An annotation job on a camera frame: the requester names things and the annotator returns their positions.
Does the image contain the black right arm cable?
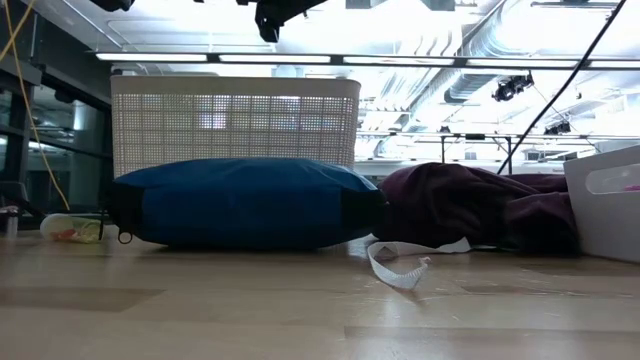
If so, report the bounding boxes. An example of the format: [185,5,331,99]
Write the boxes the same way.
[496,0,629,176]

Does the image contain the blue first aid pouch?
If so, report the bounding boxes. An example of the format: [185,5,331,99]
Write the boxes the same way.
[107,157,389,251]

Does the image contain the yellow extension cable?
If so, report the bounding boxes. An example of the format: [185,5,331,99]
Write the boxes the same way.
[0,0,72,211]

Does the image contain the purple garment with white strap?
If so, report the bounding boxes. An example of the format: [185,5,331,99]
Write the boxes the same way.
[366,162,583,291]

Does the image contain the long ceiling light bar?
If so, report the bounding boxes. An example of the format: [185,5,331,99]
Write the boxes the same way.
[94,51,640,70]

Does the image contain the white perforated plastic basket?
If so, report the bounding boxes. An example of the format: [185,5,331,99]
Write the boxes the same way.
[109,74,362,179]

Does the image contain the small white plastic bin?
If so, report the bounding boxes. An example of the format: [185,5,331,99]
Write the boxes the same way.
[563,144,640,265]

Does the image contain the clear bag with candies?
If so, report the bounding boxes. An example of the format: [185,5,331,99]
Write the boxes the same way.
[39,213,104,245]

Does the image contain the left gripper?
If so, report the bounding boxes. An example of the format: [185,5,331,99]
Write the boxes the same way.
[234,0,329,44]

